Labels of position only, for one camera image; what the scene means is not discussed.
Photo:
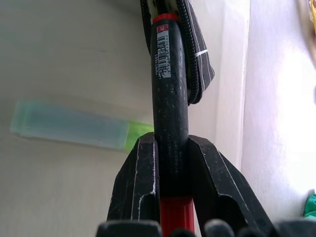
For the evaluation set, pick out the black grid pattern zipper pouch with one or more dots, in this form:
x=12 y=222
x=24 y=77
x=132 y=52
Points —
x=195 y=49

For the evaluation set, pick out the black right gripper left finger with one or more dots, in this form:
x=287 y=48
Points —
x=134 y=180

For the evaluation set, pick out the green object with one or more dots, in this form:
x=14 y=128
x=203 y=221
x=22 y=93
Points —
x=310 y=205

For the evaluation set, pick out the black marker with red cap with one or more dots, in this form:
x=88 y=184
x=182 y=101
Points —
x=170 y=103

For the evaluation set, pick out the green highlighter with clear cap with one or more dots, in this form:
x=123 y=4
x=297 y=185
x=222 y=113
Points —
x=71 y=127

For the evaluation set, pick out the yellow object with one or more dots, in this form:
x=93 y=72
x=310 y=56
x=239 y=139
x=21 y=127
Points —
x=313 y=12

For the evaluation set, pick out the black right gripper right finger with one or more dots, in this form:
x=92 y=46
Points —
x=222 y=182

